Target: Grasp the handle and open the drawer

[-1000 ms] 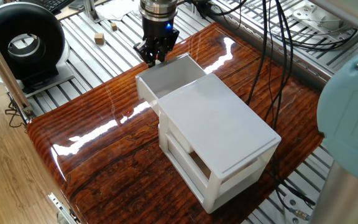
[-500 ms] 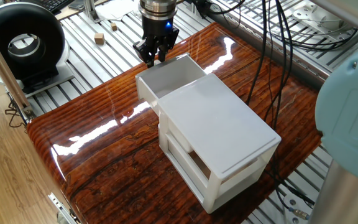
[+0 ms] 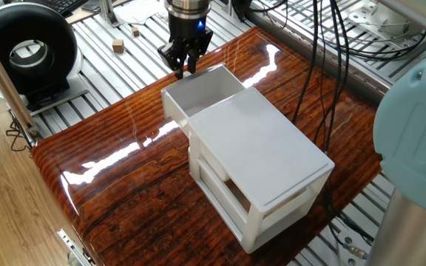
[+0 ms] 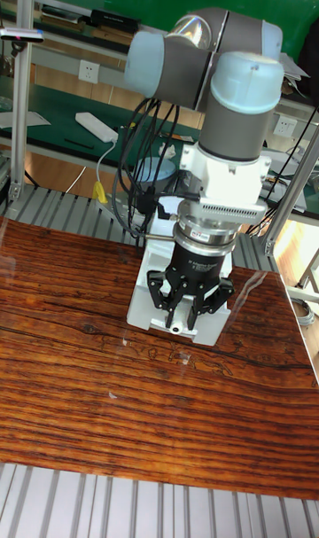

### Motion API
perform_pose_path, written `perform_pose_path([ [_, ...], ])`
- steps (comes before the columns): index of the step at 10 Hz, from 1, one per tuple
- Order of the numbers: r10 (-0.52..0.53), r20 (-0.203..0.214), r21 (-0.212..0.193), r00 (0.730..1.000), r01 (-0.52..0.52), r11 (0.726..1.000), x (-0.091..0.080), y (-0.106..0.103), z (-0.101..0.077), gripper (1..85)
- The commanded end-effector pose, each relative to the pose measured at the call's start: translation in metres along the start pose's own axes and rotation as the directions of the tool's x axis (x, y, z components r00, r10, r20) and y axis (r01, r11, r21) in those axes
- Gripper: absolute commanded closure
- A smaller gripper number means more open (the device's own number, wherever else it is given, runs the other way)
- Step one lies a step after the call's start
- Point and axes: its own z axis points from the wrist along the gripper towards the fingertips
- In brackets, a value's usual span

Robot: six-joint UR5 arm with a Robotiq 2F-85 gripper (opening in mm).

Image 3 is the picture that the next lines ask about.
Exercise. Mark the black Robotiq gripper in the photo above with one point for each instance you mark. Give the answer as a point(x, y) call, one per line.
point(189, 31)

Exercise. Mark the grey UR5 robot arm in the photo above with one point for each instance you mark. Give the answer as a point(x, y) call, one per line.
point(412, 122)

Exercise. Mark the white plastic drawer cabinet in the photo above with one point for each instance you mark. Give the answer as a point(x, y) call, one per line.
point(257, 147)

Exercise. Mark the small wooden cube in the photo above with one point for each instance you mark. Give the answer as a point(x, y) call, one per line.
point(135, 31)

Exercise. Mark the white crumpled cloth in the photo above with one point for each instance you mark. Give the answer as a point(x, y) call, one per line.
point(142, 11)

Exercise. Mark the large wooden cube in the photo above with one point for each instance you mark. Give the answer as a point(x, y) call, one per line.
point(118, 46)

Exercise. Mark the black computer keyboard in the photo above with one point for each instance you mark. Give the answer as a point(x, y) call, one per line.
point(65, 5)

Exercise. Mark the glossy wood-grain table mat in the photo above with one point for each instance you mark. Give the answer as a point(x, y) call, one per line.
point(124, 184)

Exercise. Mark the silver mounting plate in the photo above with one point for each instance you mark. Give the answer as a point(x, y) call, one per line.
point(383, 16)

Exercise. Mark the short aluminium profile post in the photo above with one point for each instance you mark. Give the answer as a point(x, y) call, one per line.
point(108, 13)

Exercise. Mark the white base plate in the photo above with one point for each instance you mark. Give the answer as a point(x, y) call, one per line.
point(76, 92)

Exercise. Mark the grey metal divider rail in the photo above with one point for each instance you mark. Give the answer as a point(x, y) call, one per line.
point(309, 51)

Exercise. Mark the beige diagonal frame bar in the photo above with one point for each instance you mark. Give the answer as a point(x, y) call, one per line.
point(2, 81)

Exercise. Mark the silver metal corner bracket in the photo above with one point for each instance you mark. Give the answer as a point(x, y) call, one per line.
point(74, 247)

